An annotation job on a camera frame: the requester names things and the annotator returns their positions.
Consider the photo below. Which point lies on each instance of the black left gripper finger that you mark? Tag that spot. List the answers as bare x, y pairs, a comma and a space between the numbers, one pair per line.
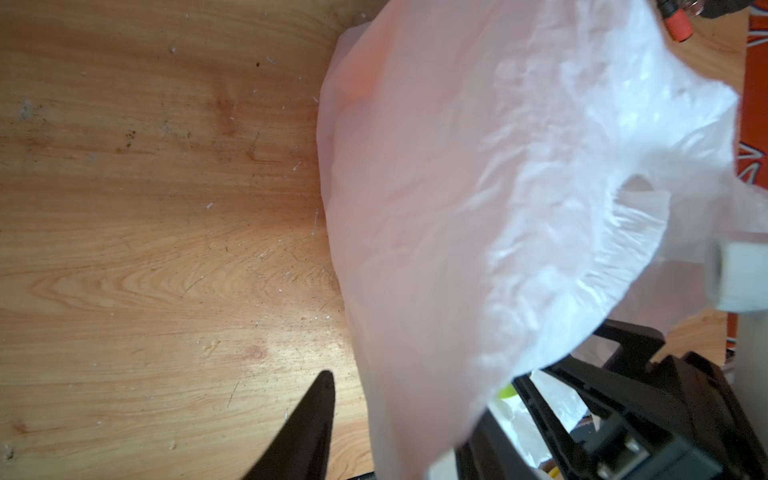
301, 448

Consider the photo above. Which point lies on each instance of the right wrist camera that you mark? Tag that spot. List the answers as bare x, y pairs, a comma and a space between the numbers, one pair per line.
736, 282

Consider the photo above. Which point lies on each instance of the red handled screwdriver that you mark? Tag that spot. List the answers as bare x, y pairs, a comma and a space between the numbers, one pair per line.
676, 14

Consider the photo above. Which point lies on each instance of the white plastic bag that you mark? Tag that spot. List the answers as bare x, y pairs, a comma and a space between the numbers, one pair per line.
498, 177

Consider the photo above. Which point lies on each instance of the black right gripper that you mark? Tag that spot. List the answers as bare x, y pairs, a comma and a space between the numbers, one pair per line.
678, 418

